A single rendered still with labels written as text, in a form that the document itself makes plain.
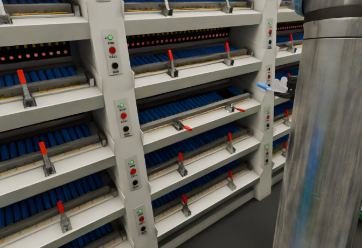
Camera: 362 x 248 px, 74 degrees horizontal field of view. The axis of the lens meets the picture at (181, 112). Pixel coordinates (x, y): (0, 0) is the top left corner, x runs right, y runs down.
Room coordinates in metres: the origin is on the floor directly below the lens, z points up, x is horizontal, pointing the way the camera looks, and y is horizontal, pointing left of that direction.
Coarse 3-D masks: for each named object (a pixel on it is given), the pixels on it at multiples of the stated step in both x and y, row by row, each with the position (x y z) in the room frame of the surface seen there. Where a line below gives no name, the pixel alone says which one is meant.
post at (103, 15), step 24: (96, 24) 0.68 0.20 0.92; (120, 24) 0.72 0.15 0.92; (96, 48) 0.68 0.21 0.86; (120, 48) 0.71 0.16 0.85; (120, 96) 0.70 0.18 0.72; (120, 144) 0.68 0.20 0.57; (120, 168) 0.68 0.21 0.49; (144, 168) 0.72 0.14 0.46; (144, 192) 0.71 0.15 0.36; (144, 240) 0.70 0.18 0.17
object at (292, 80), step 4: (288, 76) 0.81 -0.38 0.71; (292, 76) 0.81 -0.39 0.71; (296, 76) 0.81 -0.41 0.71; (288, 80) 0.81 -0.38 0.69; (292, 80) 0.80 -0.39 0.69; (296, 80) 0.79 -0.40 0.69; (288, 84) 0.81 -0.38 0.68; (292, 84) 0.80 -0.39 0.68; (288, 88) 0.81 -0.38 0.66; (292, 88) 0.80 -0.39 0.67; (292, 92) 0.80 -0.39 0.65
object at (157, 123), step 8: (240, 96) 1.05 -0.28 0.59; (248, 96) 1.07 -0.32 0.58; (216, 104) 0.96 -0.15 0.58; (224, 104) 0.99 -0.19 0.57; (184, 112) 0.89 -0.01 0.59; (192, 112) 0.89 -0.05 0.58; (200, 112) 0.92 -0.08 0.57; (160, 120) 0.82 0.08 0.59; (168, 120) 0.83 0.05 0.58; (144, 128) 0.78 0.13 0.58
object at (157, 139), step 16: (224, 80) 1.15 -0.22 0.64; (240, 80) 1.15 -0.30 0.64; (160, 96) 0.96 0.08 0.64; (256, 96) 1.07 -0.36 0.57; (224, 112) 0.95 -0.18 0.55; (240, 112) 0.98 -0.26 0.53; (160, 128) 0.81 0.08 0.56; (192, 128) 0.84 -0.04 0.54; (208, 128) 0.89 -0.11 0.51; (144, 144) 0.73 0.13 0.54; (160, 144) 0.77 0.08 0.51
